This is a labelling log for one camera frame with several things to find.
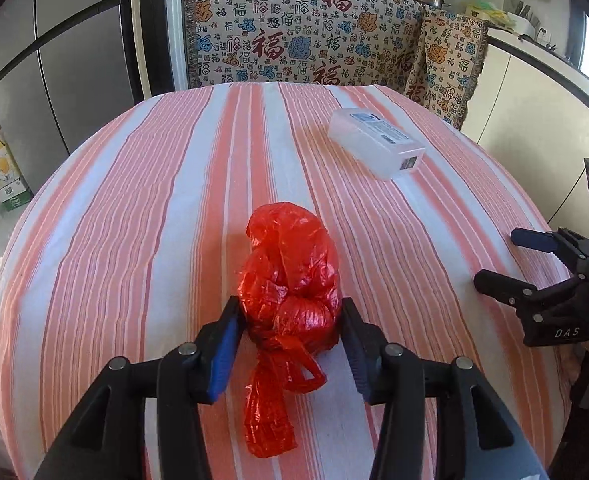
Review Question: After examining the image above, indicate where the white utensil holder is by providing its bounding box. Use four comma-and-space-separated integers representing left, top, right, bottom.
507, 0, 542, 33

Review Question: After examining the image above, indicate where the wide printed cloth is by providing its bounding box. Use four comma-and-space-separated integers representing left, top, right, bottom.
182, 0, 427, 96

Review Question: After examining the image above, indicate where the yellow white cardboard box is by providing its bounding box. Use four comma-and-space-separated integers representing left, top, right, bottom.
0, 132, 31, 211

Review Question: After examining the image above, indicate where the clear plastic box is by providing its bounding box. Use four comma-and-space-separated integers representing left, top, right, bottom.
327, 108, 426, 181

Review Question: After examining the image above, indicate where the white kitchen counter cabinet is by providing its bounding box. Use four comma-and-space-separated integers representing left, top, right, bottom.
461, 25, 589, 241

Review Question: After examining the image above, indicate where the person's right hand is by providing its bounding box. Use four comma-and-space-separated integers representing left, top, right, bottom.
557, 341, 589, 386

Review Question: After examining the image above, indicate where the pink striped tablecloth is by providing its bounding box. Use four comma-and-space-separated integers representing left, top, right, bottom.
0, 82, 575, 480

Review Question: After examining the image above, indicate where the narrow printed cloth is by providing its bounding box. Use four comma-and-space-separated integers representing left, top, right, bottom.
404, 7, 490, 131

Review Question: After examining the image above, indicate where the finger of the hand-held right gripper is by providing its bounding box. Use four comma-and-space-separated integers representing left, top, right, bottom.
511, 227, 589, 273
474, 269, 547, 321

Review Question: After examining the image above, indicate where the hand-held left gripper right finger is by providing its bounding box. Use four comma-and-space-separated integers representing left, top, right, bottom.
341, 297, 550, 480

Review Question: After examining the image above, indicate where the red plastic bag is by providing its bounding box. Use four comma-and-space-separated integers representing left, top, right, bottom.
238, 202, 342, 458

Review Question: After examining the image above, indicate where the grey refrigerator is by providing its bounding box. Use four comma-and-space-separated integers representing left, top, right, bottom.
0, 0, 175, 196

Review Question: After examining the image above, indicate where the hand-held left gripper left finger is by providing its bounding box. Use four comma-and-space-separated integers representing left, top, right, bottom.
32, 295, 245, 480

